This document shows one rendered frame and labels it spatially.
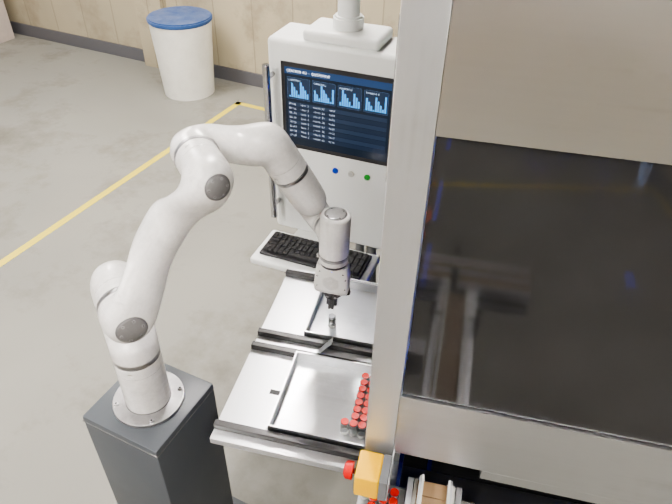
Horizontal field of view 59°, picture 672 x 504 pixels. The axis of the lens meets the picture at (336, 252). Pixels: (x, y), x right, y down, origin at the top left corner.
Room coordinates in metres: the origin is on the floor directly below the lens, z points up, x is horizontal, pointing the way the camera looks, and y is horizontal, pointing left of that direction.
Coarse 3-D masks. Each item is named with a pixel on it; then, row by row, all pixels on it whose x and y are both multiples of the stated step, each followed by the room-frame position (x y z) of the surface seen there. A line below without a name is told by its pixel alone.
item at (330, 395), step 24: (312, 360) 1.15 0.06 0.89; (336, 360) 1.13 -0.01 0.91; (288, 384) 1.07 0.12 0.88; (312, 384) 1.07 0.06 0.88; (336, 384) 1.07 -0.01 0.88; (288, 408) 0.99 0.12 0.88; (312, 408) 0.99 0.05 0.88; (336, 408) 0.99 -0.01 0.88; (288, 432) 0.90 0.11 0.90; (312, 432) 0.91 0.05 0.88; (336, 432) 0.91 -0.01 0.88
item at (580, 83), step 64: (512, 0) 0.76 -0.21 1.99; (576, 0) 0.74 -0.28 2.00; (640, 0) 0.73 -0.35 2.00; (448, 64) 0.77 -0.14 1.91; (512, 64) 0.76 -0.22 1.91; (576, 64) 0.74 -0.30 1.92; (640, 64) 0.72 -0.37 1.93; (448, 128) 0.77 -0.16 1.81; (512, 128) 0.75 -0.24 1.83; (576, 128) 0.73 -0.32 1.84; (640, 128) 0.72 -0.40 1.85; (448, 448) 0.75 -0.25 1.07; (512, 448) 0.72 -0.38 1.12; (576, 448) 0.70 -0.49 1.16; (640, 448) 0.67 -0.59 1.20
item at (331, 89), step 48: (288, 48) 1.91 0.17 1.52; (336, 48) 1.85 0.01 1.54; (384, 48) 1.85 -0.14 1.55; (288, 96) 1.90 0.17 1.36; (336, 96) 1.84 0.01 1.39; (384, 96) 1.79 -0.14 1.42; (336, 144) 1.84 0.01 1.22; (384, 144) 1.78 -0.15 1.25; (336, 192) 1.85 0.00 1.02; (384, 192) 1.78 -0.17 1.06
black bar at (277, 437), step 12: (216, 420) 0.93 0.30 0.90; (240, 432) 0.90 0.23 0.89; (252, 432) 0.90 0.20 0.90; (264, 432) 0.90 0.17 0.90; (276, 432) 0.90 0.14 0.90; (288, 444) 0.87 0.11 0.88; (300, 444) 0.87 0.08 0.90; (312, 444) 0.86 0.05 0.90; (324, 444) 0.87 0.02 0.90; (348, 456) 0.84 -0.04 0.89
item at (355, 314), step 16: (352, 288) 1.47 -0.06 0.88; (368, 288) 1.46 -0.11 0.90; (320, 304) 1.39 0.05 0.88; (352, 304) 1.39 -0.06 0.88; (368, 304) 1.40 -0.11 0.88; (320, 320) 1.32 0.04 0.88; (336, 320) 1.32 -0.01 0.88; (352, 320) 1.32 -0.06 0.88; (368, 320) 1.32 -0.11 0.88; (320, 336) 1.23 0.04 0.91; (336, 336) 1.22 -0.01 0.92; (352, 336) 1.25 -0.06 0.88; (368, 336) 1.26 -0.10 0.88
